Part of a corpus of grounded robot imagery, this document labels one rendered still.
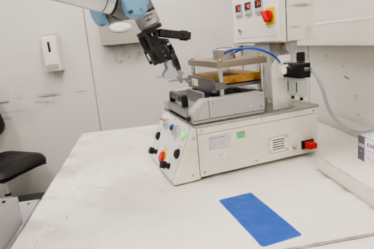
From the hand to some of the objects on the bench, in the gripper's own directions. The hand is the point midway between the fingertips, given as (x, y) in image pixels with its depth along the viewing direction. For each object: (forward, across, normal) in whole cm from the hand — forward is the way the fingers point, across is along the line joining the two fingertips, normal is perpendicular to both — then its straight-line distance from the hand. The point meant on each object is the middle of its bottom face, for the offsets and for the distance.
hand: (181, 78), depth 114 cm
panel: (+24, 0, -22) cm, 32 cm away
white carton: (+40, +48, +33) cm, 71 cm away
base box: (+34, +2, +4) cm, 35 cm away
